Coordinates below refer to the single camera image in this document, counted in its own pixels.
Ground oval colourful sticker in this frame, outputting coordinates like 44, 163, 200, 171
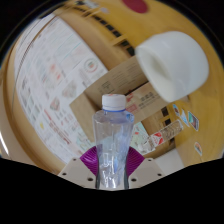
194, 141, 203, 157

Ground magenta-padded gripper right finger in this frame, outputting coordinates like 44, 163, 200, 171
125, 146, 166, 190

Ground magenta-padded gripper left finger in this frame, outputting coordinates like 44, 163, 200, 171
57, 145, 100, 190

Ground brown cardboard box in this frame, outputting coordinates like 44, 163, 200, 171
69, 56, 191, 144

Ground white ceramic mug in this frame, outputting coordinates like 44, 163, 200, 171
134, 31, 210, 103

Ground clear white-capped plastic bottle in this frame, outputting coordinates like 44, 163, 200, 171
92, 93, 135, 190

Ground large map wall poster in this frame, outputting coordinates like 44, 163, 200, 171
13, 16, 151, 164

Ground small colourful sticker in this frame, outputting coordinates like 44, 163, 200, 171
179, 109, 190, 127
172, 103, 181, 117
187, 111, 200, 132

